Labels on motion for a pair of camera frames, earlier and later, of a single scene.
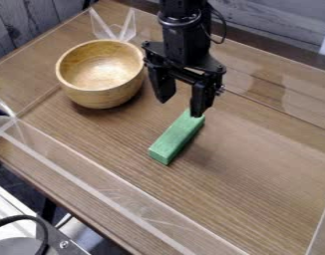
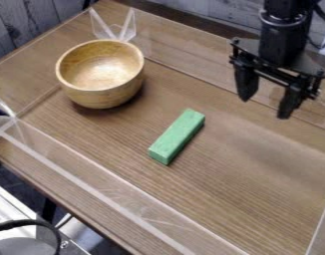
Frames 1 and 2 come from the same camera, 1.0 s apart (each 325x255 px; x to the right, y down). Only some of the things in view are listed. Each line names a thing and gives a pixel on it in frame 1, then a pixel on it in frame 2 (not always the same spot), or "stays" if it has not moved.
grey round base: [17, 246] stays
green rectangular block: [176, 136] stays
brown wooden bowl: [101, 72] stays
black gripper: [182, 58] → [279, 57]
